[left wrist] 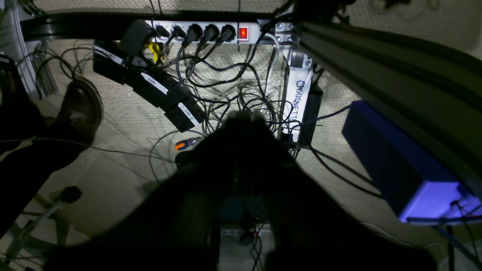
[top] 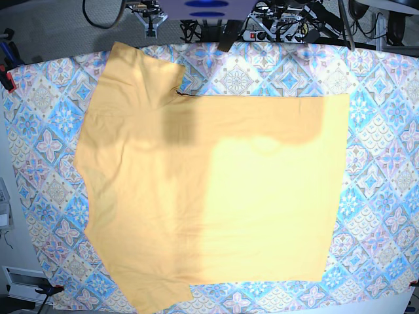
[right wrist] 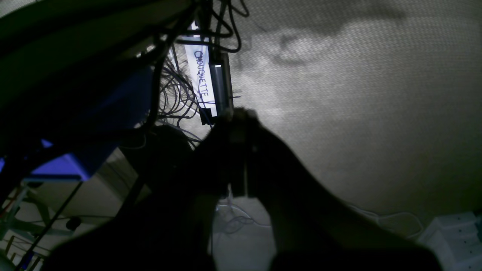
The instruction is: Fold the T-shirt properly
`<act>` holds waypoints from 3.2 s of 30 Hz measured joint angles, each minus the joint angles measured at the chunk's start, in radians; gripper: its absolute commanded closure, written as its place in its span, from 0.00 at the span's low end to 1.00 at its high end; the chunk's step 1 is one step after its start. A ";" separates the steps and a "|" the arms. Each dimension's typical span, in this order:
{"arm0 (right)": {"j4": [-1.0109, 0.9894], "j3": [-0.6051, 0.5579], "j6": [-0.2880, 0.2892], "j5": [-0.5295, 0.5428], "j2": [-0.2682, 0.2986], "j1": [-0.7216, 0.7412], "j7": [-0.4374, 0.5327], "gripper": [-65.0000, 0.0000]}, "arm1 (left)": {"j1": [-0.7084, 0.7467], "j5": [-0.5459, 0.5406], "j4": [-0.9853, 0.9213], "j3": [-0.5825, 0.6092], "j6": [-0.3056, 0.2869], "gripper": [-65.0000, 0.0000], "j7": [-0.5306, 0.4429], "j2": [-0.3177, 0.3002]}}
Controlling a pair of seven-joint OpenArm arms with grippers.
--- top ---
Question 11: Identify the yellow T-shirt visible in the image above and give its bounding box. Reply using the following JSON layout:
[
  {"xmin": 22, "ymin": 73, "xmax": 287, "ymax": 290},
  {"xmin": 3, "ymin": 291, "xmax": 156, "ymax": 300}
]
[{"xmin": 74, "ymin": 43, "xmax": 350, "ymax": 313}]

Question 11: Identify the white power strip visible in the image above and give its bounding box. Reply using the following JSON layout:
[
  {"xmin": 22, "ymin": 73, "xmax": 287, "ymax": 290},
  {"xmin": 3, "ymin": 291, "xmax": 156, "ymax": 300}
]
[{"xmin": 242, "ymin": 30, "xmax": 305, "ymax": 43}]

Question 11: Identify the patterned tile tablecloth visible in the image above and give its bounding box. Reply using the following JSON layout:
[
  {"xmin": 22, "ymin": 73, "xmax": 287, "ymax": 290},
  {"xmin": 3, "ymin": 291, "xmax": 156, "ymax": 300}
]
[{"xmin": 1, "ymin": 43, "xmax": 418, "ymax": 313}]

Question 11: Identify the orange clamp bottom left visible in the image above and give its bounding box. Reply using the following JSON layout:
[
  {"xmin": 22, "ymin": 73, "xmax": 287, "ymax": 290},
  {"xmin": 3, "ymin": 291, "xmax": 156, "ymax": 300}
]
[{"xmin": 35, "ymin": 285, "xmax": 64, "ymax": 296}]

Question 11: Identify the red table clamp left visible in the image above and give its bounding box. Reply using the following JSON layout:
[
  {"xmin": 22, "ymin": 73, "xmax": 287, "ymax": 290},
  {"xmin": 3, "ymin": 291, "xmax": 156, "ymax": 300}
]
[{"xmin": 0, "ymin": 65, "xmax": 16, "ymax": 93}]

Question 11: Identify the white tray bottom left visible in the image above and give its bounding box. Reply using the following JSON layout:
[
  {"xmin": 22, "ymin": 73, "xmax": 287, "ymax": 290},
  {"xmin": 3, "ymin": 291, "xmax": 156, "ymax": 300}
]
[{"xmin": 1, "ymin": 266, "xmax": 50, "ymax": 304}]

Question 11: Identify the black cable bundle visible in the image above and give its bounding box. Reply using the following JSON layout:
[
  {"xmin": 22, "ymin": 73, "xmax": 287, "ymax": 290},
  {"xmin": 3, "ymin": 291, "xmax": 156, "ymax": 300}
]
[{"xmin": 179, "ymin": 20, "xmax": 210, "ymax": 43}]

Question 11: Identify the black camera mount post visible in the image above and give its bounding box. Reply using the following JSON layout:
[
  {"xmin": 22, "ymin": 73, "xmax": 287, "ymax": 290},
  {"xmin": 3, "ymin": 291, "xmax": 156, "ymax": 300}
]
[{"xmin": 217, "ymin": 20, "xmax": 243, "ymax": 52}]

